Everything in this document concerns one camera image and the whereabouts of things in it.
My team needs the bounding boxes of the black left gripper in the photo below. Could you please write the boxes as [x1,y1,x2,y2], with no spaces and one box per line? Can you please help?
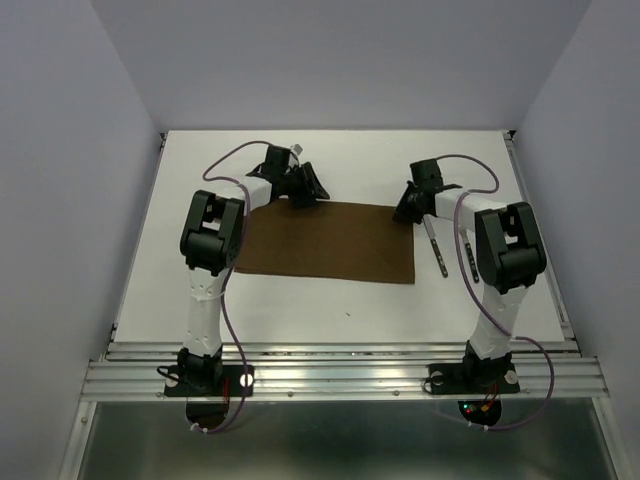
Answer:
[279,162,328,209]

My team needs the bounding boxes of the brown cloth napkin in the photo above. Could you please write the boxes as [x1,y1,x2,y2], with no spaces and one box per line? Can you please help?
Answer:
[236,200,415,285]

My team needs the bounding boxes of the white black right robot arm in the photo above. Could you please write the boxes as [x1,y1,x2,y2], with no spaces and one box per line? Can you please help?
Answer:
[393,158,547,395]

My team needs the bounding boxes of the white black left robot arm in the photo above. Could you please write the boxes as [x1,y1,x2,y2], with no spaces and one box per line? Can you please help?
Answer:
[157,143,330,398]

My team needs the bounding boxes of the silver knife dark handle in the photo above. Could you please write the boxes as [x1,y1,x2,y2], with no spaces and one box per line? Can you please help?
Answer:
[423,215,448,278]

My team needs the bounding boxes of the silver fork dark handle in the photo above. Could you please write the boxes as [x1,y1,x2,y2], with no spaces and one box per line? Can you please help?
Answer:
[460,231,480,284]

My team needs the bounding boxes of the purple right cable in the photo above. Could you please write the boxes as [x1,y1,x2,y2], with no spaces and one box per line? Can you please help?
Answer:
[432,153,555,432]

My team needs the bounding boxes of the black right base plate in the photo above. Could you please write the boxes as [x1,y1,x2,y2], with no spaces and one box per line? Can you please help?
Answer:
[422,363,520,397]

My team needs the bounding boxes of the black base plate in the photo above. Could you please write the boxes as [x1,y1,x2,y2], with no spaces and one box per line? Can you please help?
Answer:
[422,363,520,397]
[157,364,254,398]

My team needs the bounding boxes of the aluminium rail frame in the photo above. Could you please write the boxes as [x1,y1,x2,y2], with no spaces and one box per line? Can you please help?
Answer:
[61,130,634,479]

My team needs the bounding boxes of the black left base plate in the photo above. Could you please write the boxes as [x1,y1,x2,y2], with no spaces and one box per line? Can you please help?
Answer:
[157,364,254,398]

